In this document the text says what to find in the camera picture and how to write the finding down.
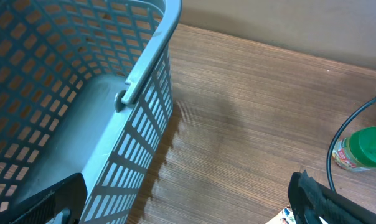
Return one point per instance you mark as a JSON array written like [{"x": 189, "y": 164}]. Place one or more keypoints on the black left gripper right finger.
[{"x": 312, "y": 203}]

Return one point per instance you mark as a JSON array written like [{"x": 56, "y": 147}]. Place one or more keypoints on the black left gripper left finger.
[{"x": 63, "y": 202}]

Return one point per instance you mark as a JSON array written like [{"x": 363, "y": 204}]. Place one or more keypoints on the white brown snack pouch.
[{"x": 285, "y": 216}]

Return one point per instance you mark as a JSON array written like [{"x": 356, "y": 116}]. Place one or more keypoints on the green lid glass jar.
[{"x": 356, "y": 153}]

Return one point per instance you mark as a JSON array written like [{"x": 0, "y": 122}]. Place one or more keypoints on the grey plastic shopping basket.
[{"x": 85, "y": 87}]

